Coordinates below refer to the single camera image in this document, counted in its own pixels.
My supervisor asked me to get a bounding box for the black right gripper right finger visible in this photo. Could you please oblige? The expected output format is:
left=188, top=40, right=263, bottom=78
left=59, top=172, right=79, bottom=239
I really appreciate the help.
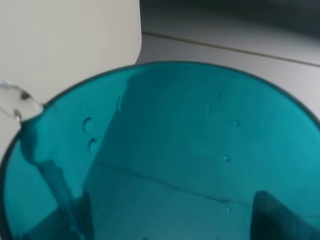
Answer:
left=252, top=191, right=320, bottom=240

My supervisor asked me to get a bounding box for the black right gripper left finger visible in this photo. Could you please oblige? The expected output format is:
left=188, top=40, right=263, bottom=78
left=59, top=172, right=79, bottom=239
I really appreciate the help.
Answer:
left=22, top=192, right=94, bottom=240

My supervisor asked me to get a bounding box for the teal translucent plastic cup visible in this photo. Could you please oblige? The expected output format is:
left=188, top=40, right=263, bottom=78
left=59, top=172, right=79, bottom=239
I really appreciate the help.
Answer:
left=0, top=61, right=320, bottom=240

